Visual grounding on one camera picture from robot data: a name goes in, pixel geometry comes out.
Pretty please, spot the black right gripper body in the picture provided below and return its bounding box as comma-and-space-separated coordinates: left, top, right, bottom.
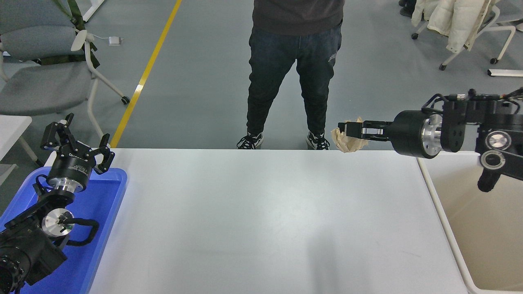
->
387, 110, 432, 158

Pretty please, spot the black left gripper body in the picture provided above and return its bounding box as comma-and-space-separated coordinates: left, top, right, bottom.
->
46, 143, 97, 191

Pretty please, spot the tan paper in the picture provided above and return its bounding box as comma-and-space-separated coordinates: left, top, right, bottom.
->
331, 117, 368, 154

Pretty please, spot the grey padded office chair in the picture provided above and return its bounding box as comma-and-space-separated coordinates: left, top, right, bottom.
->
0, 0, 131, 139

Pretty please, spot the small white side table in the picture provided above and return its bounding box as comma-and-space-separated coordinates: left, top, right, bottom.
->
0, 116, 45, 186

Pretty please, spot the blue plastic tray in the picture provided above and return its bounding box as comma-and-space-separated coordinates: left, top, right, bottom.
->
0, 167, 128, 294

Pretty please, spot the person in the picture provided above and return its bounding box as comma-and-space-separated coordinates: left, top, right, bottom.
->
237, 0, 345, 150
398, 0, 418, 18

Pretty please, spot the cream puffy coat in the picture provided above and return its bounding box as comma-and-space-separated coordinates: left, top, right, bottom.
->
412, 0, 503, 53

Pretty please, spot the white table leg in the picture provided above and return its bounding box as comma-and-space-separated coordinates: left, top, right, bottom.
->
83, 0, 106, 22

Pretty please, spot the large pale bin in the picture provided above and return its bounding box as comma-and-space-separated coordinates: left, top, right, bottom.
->
417, 151, 523, 294

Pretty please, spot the grey seat chair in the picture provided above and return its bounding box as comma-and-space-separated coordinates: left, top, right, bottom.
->
496, 0, 523, 32

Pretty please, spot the white power adapter with cable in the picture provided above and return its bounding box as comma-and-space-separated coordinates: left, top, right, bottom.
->
93, 34, 124, 46

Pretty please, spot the green strap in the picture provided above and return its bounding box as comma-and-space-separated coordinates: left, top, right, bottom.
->
33, 0, 101, 69

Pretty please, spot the white frame wheeled chair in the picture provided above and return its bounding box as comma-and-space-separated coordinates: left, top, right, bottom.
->
412, 0, 517, 71

